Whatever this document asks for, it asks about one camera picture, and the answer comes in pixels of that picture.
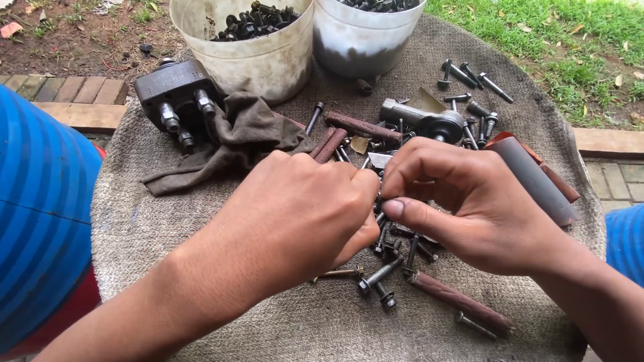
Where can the person's left hand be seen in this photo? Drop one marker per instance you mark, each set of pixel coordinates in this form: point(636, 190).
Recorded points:
point(297, 216)

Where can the person's right hand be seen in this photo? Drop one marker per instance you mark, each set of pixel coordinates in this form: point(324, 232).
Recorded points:
point(483, 211)

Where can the small steel bolt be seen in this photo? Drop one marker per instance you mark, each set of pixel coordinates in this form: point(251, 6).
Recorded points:
point(380, 193)

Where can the large grey sandpaper roll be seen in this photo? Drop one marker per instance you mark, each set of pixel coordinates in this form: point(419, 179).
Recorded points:
point(533, 178)

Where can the brown rolled sandpaper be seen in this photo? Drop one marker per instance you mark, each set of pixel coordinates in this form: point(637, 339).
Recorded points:
point(321, 142)
point(333, 145)
point(362, 126)
point(458, 300)

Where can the red-brown sandpaper roll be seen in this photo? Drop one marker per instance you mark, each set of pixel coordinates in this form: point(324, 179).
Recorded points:
point(558, 181)

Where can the small tan sandpaper scrap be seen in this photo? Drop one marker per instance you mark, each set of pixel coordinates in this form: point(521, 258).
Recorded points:
point(360, 144)

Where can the small shiny metal plate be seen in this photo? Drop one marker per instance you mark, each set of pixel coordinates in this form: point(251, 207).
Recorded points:
point(380, 160)

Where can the long thin black bolt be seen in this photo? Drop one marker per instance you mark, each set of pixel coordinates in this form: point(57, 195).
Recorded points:
point(314, 117)

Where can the grey-brown rag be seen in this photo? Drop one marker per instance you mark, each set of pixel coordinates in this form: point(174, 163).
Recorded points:
point(241, 130)

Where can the cluster of scattered steel bolts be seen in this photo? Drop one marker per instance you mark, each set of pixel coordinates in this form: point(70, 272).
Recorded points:
point(392, 261)
point(473, 100)

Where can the steel tie rod end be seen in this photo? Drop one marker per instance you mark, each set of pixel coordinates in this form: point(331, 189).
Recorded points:
point(427, 120)

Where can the folded tan sandpaper piece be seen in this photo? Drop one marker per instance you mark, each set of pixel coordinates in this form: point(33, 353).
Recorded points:
point(425, 101)

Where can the grey towel table cover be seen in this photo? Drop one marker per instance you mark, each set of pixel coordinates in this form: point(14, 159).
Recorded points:
point(166, 216)

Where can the person's right leg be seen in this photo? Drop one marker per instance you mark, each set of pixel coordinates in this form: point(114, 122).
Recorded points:
point(626, 244)

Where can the person's leg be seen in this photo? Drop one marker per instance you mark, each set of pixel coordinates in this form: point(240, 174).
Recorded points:
point(40, 211)
point(626, 244)

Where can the dirty white plastic bucket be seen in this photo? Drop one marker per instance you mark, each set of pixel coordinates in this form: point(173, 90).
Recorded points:
point(357, 45)
point(251, 65)

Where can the black metal block with studs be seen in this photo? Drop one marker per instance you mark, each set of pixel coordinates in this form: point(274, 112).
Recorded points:
point(168, 88)

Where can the heap of black bolts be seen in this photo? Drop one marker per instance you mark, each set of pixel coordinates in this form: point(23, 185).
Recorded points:
point(382, 5)
point(256, 22)

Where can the small black nut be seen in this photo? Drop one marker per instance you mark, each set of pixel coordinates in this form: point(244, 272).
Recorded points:
point(146, 48)

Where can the person's left leg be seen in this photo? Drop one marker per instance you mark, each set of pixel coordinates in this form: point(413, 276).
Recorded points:
point(40, 211)

